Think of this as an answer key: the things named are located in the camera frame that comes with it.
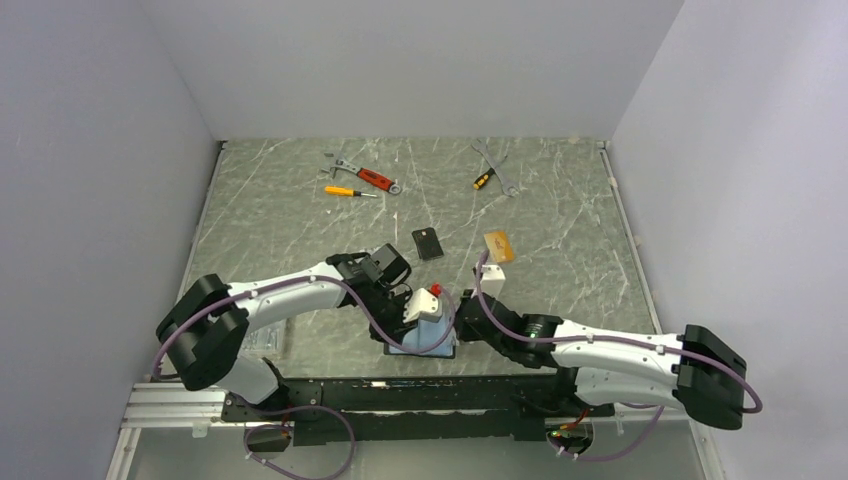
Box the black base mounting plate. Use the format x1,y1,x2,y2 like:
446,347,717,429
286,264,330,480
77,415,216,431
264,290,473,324
221,374,615,446

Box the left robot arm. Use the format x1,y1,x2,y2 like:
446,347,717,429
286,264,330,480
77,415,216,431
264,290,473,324
155,244,412,420

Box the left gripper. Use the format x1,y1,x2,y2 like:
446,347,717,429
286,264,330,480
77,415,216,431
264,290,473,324
363,282,418,347

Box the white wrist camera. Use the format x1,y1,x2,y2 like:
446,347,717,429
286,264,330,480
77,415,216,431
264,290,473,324
473,264,506,298
403,288,445,325

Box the black leather card holder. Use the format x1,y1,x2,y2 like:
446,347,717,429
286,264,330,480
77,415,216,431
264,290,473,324
383,313,456,359

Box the black yellow small screwdriver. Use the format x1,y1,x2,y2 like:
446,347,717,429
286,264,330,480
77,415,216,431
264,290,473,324
472,156,508,190

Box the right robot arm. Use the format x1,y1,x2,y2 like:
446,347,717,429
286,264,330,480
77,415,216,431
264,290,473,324
457,290,761,431

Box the yellow handled screwdriver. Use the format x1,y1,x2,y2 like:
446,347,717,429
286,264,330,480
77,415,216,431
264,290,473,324
324,186,377,198

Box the clear plastic screw box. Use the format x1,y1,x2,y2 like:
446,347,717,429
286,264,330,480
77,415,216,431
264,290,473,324
240,319,288,358

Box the red handled adjustable wrench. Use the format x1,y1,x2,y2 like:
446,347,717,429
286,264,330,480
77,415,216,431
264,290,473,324
321,152,402,195

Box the black credit card stack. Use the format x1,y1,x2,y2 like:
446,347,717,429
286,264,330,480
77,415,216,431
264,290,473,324
411,227,444,261

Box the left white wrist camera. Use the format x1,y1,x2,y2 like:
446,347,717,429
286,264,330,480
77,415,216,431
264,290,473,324
403,288,445,325

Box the aluminium frame rail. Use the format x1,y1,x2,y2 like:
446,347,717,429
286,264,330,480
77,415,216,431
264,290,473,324
108,382,725,479

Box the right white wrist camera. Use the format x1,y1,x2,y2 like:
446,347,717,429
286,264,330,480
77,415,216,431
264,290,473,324
473,264,506,298

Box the silver open-end wrench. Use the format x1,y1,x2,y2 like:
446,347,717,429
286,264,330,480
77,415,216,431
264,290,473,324
470,139,519,197

